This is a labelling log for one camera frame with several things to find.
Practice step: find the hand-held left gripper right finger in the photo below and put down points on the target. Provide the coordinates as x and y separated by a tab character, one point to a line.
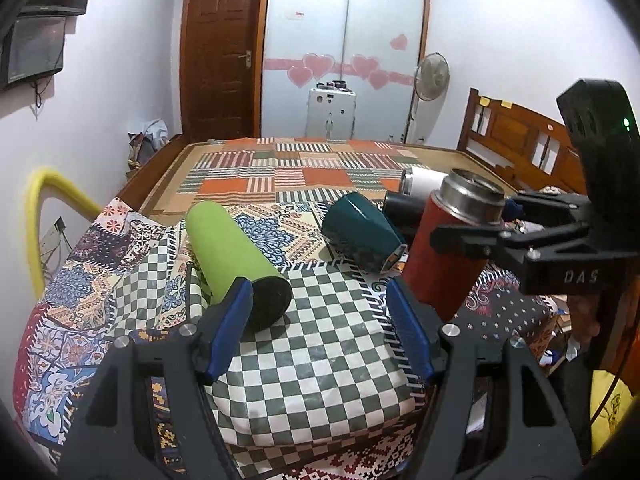
407	327

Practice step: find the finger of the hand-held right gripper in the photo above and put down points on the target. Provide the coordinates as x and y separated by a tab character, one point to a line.
475	241
550	207

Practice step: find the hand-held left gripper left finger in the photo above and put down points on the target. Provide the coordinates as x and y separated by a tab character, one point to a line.
232	322

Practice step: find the red thermos cup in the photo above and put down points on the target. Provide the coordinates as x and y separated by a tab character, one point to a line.
440	270

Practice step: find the person's right hand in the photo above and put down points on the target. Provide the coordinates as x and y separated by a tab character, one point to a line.
585	322

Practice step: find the black and white bottle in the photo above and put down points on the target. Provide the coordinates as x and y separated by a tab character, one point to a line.
407	207

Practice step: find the green bottle black cap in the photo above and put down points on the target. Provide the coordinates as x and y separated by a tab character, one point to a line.
227	245

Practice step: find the wooden bed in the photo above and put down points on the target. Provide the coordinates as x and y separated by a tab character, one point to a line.
520	135

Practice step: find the green checkered cloth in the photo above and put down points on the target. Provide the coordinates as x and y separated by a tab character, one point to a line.
320	340

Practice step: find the dark teal mug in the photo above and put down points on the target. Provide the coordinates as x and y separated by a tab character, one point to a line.
357	232

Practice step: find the colourful patterned quilt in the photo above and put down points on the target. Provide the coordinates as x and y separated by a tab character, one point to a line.
75	310

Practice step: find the white standing fan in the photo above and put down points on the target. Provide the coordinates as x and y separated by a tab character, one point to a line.
432	77

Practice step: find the orange striped patchwork blanket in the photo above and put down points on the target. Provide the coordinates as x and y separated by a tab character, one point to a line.
310	170

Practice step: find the white appliance by wardrobe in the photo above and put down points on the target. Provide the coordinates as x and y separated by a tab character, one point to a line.
330	112

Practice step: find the pile of clothes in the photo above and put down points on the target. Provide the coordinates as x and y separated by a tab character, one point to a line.
147	140

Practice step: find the yellow printed cloth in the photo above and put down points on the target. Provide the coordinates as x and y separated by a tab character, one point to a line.
612	410

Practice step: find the yellow tube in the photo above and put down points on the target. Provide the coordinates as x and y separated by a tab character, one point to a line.
36	220

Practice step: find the wardrobe with pink hearts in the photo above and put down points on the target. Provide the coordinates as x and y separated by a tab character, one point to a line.
345	25

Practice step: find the brown wooden door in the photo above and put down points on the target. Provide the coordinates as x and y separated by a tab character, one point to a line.
220	60

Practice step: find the black television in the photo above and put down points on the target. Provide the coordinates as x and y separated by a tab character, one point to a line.
32	50

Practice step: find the wall socket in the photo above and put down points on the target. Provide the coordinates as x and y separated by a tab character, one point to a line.
52	237

